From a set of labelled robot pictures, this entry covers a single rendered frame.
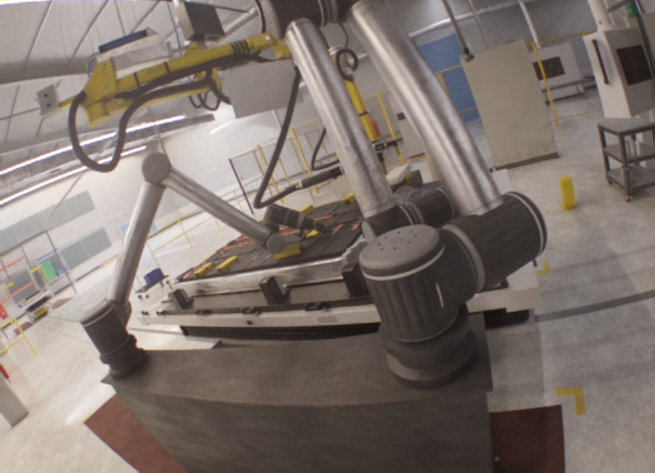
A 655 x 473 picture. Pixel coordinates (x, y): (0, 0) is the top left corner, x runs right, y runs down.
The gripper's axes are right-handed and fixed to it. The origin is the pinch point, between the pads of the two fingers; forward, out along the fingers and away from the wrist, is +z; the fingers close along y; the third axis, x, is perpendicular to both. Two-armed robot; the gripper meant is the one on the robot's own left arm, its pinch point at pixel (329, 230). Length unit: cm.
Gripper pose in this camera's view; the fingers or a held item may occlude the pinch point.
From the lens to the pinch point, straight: 195.2
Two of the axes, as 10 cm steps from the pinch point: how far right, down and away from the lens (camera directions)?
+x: -3.2, 9.2, 2.1
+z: 9.5, 2.9, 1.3
